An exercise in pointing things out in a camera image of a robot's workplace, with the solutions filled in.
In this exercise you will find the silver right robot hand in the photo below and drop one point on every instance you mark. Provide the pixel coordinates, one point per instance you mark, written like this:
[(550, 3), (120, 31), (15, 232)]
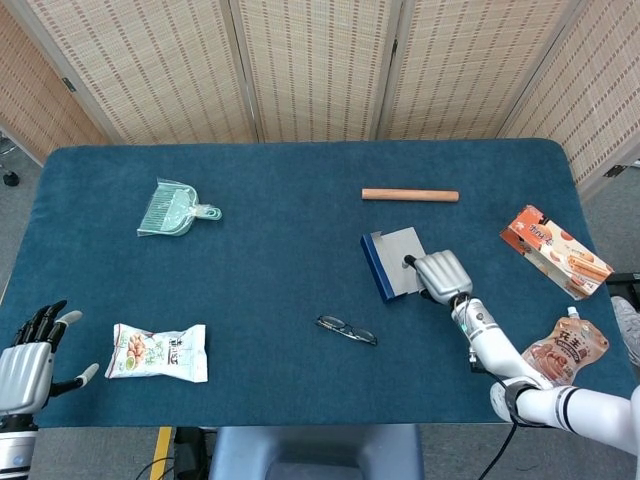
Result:
[(445, 277)]

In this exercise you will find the wooden rolling pin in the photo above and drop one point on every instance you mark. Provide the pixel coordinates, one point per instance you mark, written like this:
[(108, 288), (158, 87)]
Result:
[(410, 195)]

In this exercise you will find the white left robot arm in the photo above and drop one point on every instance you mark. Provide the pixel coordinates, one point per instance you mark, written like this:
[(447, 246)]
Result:
[(14, 450)]

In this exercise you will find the thin metal eyeglasses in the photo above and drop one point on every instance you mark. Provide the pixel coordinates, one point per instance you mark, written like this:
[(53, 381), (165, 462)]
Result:
[(371, 339)]

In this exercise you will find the woven bamboo folding screen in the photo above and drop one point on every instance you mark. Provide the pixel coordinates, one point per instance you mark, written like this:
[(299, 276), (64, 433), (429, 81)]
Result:
[(320, 65)]

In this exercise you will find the metal screen hinge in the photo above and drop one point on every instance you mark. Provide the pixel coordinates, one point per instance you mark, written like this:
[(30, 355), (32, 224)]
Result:
[(68, 84)]

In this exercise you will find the brown spout pouch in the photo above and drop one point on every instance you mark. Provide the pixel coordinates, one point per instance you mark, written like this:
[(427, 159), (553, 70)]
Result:
[(565, 350)]

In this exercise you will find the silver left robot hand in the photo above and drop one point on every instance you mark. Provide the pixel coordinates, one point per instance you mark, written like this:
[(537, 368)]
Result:
[(22, 372)]

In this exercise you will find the white snack bag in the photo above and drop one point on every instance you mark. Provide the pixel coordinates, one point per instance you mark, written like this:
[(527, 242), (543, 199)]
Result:
[(160, 352)]

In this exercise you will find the green dustpan in plastic bag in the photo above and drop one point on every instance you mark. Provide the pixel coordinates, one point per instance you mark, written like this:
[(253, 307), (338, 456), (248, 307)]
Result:
[(172, 212)]

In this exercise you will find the grey-blue robot torso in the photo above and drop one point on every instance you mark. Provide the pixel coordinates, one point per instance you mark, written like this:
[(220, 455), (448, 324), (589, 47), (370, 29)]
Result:
[(320, 450)]

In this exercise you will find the blue and white box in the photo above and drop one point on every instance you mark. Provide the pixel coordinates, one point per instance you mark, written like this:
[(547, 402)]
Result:
[(395, 250)]

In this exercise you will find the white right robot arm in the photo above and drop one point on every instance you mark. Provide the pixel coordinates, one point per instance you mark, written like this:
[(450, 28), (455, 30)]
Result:
[(487, 340)]

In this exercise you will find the black chair caster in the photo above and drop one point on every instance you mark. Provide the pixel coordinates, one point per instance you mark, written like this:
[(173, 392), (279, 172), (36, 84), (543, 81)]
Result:
[(10, 178)]

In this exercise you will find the blue velvet tablecloth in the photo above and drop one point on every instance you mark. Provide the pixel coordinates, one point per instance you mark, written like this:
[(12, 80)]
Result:
[(275, 275)]

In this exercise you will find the orange object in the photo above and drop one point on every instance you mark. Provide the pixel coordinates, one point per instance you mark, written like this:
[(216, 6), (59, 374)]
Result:
[(555, 250)]

